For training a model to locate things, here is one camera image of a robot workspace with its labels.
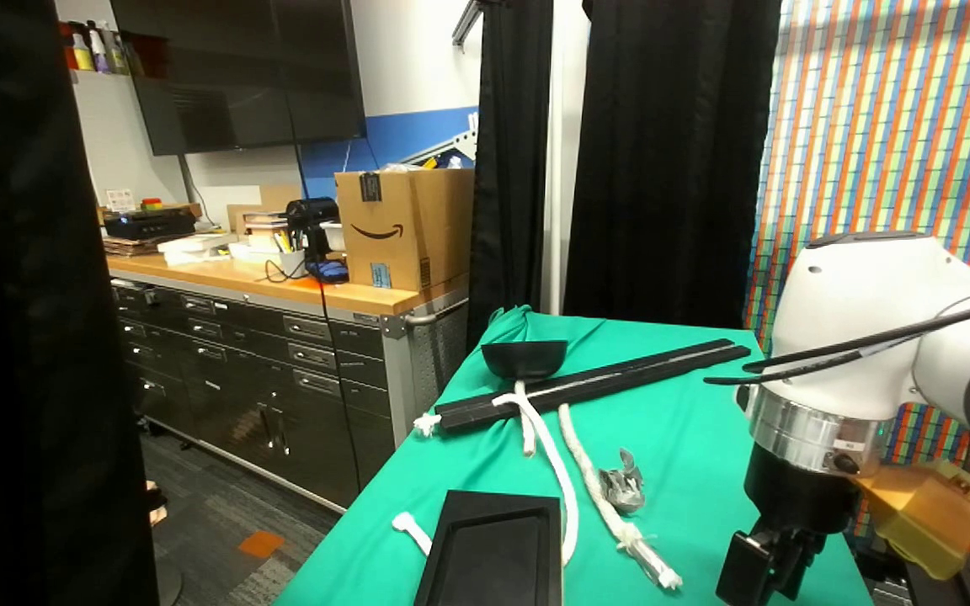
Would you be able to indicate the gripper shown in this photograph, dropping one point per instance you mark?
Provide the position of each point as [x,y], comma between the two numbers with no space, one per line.
[796,497]

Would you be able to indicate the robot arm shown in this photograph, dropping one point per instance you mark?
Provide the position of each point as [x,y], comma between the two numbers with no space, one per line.
[855,311]

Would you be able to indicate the black bowl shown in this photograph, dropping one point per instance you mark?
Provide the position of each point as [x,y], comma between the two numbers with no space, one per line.
[525,358]

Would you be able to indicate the green table cloth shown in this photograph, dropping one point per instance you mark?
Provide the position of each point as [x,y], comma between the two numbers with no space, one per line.
[687,454]

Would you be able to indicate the long black bar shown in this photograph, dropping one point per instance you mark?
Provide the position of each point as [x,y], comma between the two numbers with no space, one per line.
[603,381]

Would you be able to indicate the black rectangular tray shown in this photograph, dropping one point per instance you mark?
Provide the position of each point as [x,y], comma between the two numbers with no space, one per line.
[492,551]

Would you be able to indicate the multicoloured striped backdrop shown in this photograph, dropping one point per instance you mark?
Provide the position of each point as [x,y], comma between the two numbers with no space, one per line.
[881,126]

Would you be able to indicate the narrow black curtain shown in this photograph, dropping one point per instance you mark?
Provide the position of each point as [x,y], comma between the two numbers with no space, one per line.
[508,160]

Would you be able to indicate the cardboard box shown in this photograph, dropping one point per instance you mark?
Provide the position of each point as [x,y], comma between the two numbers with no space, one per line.
[405,231]

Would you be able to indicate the tool cabinet with wooden top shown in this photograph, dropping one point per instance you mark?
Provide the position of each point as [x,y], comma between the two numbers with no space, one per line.
[266,370]

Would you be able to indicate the black desktop device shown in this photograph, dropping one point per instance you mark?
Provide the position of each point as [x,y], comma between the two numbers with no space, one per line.
[314,227]

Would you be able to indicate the white cup with pens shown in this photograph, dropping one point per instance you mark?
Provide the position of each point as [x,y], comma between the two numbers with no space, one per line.
[291,257]

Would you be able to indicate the stack of books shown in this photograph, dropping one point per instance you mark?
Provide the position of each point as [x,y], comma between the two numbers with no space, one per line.
[259,234]

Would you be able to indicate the black printer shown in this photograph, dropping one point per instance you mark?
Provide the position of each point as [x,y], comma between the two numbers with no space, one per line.
[150,224]

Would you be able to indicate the wide black curtain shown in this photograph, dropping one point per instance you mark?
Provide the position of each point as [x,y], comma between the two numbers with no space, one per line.
[30,303]

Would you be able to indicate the row of spray bottles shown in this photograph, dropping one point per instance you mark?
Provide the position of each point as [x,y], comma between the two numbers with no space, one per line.
[98,50]

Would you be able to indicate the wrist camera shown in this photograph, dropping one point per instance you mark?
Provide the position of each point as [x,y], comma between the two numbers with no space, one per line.
[927,522]

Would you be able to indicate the black wall television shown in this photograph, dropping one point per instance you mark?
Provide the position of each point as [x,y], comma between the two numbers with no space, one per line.
[241,71]

